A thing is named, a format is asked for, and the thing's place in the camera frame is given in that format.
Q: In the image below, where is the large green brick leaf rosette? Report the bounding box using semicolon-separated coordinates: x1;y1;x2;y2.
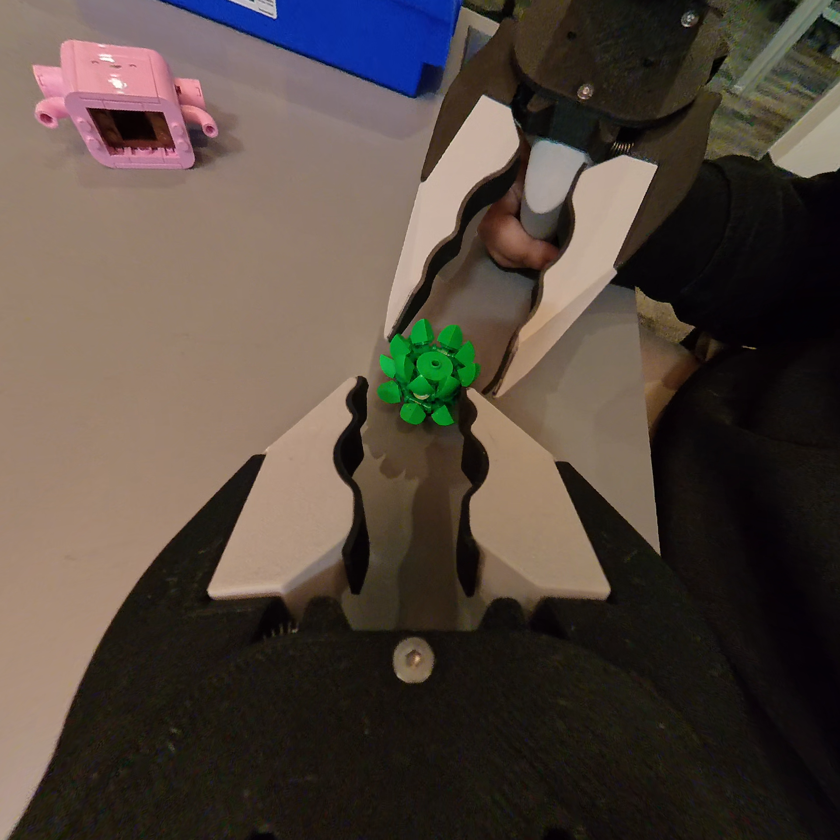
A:
377;319;481;427

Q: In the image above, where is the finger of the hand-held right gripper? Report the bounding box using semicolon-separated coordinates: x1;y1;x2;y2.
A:
382;94;531;343
484;154;658;399

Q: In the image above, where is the pink toy brick pot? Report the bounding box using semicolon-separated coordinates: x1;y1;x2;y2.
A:
33;39;219;170

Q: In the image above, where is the blue plastic bin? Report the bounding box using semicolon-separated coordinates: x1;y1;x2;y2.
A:
161;0;463;99

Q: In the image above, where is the person's black clad torso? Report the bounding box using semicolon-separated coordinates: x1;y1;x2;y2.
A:
653;328;840;840

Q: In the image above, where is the person's right hand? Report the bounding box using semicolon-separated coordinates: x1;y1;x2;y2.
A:
477;177;562;271

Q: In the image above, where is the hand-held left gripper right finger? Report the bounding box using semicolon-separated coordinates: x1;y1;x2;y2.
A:
457;387;613;601

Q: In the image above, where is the white table leg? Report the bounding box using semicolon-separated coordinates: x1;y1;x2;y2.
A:
731;0;837;98

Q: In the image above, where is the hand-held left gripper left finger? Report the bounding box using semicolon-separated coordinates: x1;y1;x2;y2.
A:
207;376;370;601

